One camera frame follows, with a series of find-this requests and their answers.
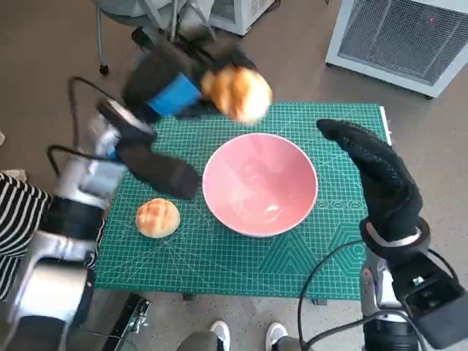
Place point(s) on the person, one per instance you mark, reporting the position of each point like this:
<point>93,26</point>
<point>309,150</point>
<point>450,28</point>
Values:
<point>18,219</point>
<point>197,14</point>
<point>219,332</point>

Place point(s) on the long orange glazed toy bread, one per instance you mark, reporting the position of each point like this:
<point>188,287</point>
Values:
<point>241,95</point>

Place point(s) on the black metal stand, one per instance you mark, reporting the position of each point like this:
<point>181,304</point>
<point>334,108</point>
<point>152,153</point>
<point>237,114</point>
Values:
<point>128,321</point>

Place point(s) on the round pale toy bun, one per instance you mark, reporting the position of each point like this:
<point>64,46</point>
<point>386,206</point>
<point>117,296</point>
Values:
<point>158,218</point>

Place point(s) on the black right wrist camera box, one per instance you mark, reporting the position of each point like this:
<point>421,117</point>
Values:
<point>438,303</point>

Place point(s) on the bare left robot hand, blue tape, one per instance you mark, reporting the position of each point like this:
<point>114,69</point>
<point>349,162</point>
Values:
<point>161,73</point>

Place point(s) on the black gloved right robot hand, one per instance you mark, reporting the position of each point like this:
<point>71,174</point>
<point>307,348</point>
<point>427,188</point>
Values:
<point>387,183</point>

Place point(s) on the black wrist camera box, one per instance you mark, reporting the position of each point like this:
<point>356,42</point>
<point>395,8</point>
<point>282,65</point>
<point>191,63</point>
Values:
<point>438,303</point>
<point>164,172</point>

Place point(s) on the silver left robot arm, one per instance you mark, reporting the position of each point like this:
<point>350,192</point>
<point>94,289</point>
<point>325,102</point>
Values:
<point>84,175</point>

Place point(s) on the grey wheeled chair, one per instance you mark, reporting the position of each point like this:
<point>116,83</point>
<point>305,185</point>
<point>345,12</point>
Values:
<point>128,14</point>

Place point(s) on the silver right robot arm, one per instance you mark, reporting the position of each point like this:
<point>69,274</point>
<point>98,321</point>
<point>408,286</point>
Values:
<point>376,289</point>

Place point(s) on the large white mesh-front cabinet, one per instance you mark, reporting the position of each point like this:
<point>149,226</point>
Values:
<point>395,44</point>

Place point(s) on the small white mesh-front cabinet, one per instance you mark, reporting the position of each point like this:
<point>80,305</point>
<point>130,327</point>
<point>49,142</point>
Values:
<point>237,14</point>

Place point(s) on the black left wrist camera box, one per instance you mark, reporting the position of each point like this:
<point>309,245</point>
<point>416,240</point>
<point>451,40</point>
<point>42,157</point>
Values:
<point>164,172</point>

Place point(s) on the pink bowl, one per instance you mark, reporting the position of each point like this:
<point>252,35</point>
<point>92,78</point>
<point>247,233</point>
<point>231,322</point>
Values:
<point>256,183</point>

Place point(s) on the green cutting mat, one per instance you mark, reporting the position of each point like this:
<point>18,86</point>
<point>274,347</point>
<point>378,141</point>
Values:
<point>219,263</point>

